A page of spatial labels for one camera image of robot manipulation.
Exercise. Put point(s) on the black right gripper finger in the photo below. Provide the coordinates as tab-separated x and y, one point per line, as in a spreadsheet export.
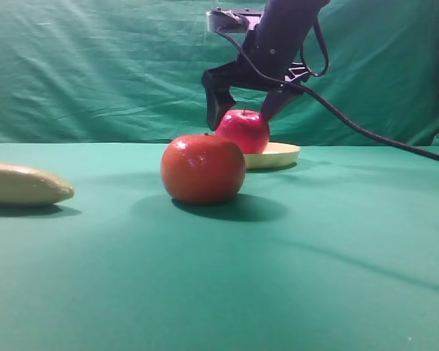
218	102

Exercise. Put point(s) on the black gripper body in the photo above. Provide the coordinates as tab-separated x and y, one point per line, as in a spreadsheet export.
274	49

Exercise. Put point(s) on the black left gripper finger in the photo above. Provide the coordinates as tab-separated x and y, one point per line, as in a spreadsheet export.
277	99

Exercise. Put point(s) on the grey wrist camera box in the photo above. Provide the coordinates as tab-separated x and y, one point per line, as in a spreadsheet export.
232	21

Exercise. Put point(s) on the green table cloth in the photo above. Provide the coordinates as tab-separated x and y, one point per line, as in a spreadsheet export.
340	252

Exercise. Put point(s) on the yellow plate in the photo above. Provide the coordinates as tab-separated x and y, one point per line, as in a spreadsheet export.
275	155

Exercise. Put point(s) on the red apple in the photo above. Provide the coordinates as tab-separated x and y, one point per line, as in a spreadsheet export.
246	128

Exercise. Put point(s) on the green backdrop cloth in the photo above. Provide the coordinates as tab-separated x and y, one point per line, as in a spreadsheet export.
129	71

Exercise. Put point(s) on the yellow banana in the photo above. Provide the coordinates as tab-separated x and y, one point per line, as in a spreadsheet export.
29	186

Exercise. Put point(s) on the orange tangerine fruit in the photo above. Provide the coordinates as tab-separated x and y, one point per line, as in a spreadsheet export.
202	169

